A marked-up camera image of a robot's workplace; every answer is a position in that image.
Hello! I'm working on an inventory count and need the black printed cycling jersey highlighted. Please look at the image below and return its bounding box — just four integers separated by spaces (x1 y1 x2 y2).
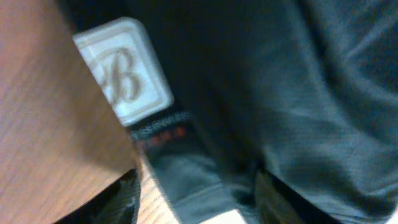
59 0 397 223

